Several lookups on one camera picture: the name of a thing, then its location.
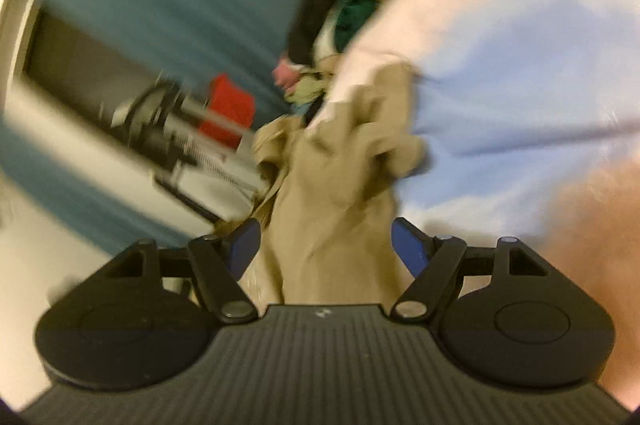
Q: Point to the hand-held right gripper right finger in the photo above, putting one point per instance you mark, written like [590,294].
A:
[410,250]

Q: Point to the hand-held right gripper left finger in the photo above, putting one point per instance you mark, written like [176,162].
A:
[245,245]

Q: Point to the beige garment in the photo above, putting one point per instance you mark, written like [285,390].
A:
[325,205]

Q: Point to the white and black chair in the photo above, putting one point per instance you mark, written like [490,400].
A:
[210,190]

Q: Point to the red box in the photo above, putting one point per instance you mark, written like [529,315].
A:
[227,102]

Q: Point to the pale yellow cloth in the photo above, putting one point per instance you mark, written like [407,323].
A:
[305,91]

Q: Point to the pink garment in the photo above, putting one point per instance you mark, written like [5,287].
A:
[286,72]

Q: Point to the pastel bed blanket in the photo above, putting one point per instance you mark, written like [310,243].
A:
[500,55]

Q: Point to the green garment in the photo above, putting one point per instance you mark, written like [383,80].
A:
[355,15]

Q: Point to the black garment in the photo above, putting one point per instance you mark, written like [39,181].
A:
[320,5]

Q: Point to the dark window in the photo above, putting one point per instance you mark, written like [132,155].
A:
[75,55]

